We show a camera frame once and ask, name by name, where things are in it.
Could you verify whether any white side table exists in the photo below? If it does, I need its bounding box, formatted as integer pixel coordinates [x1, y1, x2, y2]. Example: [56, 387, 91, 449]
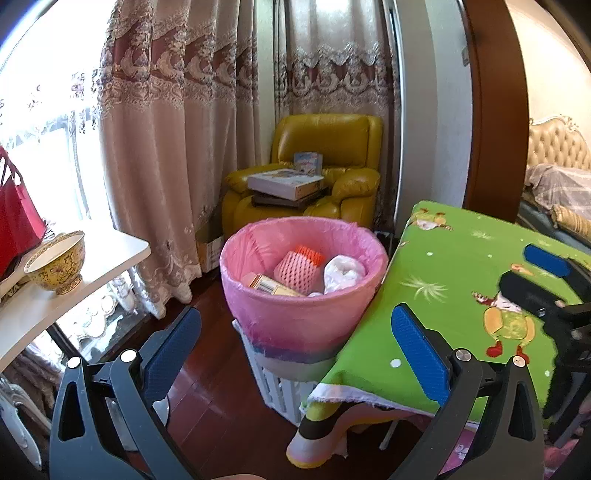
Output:
[0, 220, 152, 372]

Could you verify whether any beige lace curtain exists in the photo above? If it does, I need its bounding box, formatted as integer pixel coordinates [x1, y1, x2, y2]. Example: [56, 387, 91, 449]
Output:
[95, 0, 278, 319]
[277, 0, 402, 232]

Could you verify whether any pink trash bag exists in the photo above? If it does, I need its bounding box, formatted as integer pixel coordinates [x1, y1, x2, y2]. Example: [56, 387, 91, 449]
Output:
[219, 216, 389, 363]

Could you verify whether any orange and white carton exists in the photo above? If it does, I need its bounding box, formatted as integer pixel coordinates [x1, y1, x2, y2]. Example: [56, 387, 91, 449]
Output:
[240, 272, 305, 297]

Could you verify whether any green printed tablecloth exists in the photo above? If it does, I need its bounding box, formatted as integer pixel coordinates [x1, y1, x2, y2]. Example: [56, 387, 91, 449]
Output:
[285, 200, 591, 469]

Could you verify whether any flat white box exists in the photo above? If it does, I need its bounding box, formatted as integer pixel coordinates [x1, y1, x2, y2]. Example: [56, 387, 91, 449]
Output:
[247, 168, 325, 201]

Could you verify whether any striped pillow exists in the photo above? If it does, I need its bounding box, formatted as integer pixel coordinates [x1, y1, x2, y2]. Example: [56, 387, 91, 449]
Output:
[551, 203, 591, 241]

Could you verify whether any yellow patterned bowl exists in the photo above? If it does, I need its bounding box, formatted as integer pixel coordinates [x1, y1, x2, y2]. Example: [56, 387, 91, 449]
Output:
[24, 231, 86, 296]

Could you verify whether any orange foam fruit net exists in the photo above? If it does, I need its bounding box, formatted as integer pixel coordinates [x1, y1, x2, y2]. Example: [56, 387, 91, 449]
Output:
[295, 246, 326, 268]

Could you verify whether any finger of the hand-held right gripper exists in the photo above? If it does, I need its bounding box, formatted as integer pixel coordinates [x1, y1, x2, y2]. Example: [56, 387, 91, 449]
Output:
[524, 244, 591, 283]
[499, 271, 568, 320]

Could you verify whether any white sheer curtain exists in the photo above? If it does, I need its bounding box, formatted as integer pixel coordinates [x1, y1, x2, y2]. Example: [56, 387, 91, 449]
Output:
[0, 28, 116, 232]

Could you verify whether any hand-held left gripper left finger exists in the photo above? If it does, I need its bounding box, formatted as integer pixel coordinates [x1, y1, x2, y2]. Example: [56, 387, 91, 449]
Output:
[48, 305, 203, 480]

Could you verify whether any dark flat book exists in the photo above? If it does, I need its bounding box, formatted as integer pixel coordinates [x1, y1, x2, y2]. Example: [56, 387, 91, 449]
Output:
[252, 187, 331, 208]

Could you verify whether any pink foam fruit net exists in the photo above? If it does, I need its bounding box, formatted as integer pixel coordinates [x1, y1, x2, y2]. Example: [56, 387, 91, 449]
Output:
[272, 251, 319, 297]

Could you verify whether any small light blue box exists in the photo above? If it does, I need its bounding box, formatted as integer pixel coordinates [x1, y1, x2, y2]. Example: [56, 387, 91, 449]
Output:
[293, 151, 324, 175]

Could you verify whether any yellow leather armchair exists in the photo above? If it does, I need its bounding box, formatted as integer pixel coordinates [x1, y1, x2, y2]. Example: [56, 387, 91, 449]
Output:
[222, 114, 384, 241]

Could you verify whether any red bag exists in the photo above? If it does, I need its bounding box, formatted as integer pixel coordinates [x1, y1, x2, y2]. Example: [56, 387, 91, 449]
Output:
[0, 145, 47, 278]

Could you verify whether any person's pink quilted clothing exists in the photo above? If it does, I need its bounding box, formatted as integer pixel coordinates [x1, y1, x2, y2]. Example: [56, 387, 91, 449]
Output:
[438, 415, 578, 480]

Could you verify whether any brown cardboard box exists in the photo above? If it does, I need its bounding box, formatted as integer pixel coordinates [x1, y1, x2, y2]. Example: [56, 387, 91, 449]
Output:
[195, 222, 227, 273]

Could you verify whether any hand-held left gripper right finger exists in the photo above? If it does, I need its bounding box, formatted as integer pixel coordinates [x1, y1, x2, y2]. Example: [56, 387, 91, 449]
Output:
[390, 304, 546, 480]

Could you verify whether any white slatted trash bin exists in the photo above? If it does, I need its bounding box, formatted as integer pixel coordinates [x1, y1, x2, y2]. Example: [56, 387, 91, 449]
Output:
[233, 318, 342, 428]

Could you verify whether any large white tissue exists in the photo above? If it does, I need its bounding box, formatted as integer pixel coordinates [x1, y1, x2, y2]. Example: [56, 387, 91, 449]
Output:
[323, 255, 366, 296]

